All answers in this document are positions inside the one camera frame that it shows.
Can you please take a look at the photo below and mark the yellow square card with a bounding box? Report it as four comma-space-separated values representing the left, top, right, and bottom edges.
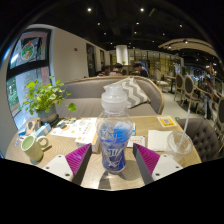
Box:
156, 115, 178, 128

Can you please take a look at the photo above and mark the window with festive decals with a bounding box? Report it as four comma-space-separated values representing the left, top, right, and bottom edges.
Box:
5, 28, 53, 118

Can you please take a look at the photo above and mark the white paper napkin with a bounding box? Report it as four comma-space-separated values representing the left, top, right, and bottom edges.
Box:
147, 129, 174, 153

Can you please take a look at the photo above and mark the clear blue-labelled drink bottle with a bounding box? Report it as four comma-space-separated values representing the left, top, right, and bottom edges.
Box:
95, 83, 134, 174

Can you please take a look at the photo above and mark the grey tufted armchair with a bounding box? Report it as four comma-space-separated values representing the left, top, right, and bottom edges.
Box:
175, 117, 224, 163

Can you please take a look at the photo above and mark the pale green mug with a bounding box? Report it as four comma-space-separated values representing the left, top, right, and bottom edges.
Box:
20, 134, 50, 163

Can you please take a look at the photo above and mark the white cylindrical column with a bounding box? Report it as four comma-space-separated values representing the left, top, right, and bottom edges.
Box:
115, 44, 130, 66

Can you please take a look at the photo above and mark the person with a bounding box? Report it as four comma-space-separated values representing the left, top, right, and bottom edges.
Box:
99, 64, 112, 78
133, 61, 150, 78
109, 62, 125, 77

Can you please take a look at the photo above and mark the light blue small carton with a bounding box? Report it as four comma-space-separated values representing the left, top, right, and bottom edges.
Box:
33, 122, 53, 138

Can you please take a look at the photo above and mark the group of ceiling spotlights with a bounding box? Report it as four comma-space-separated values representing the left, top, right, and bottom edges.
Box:
84, 6, 189, 44

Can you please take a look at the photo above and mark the white printed card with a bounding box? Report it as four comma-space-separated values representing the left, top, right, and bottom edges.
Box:
126, 134, 147, 148

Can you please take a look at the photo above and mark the grey chevron cushion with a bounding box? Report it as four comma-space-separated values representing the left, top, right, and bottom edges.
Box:
103, 77, 151, 109

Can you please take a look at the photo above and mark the printed menu sheet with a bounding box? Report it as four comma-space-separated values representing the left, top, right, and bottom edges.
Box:
49, 117, 98, 139

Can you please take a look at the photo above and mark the clear plastic cup with straw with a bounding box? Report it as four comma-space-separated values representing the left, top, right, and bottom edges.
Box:
166, 98, 195, 163

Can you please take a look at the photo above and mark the brown paper bag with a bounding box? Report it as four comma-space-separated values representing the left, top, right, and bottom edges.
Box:
25, 117, 42, 134

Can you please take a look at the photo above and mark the white cardboard box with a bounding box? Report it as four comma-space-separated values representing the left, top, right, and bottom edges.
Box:
74, 133, 101, 154

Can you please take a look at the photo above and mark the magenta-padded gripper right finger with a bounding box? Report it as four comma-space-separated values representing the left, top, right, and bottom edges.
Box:
132, 143, 184, 186

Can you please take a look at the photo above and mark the blue and white small box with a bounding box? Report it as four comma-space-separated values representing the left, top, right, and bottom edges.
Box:
17, 124, 28, 137

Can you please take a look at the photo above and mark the green potted plant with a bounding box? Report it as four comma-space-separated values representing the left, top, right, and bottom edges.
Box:
18, 75, 78, 126

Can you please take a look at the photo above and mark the group of round-backed chairs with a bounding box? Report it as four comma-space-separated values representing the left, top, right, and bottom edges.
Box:
171, 72, 224, 134

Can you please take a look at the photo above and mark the grey curved sofa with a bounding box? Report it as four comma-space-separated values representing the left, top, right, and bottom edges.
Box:
54, 75, 166, 119

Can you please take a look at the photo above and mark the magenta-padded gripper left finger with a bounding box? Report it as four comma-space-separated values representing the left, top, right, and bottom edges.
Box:
42, 142, 93, 186

